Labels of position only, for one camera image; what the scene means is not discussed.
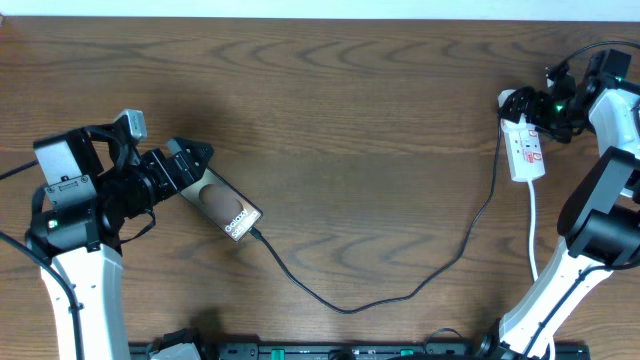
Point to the white power strip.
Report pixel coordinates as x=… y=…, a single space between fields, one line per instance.
x=523 y=150

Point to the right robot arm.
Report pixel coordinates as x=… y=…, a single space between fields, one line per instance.
x=597 y=237

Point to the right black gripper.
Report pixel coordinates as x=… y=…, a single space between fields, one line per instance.
x=536 y=115

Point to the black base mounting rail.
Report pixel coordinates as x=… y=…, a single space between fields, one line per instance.
x=252 y=351

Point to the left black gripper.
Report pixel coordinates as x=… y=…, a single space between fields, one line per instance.
x=169 y=182

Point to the Galaxy S25 Ultra smartphone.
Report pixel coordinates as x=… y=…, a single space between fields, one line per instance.
x=223 y=205

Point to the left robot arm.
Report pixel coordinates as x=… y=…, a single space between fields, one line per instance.
x=96 y=180

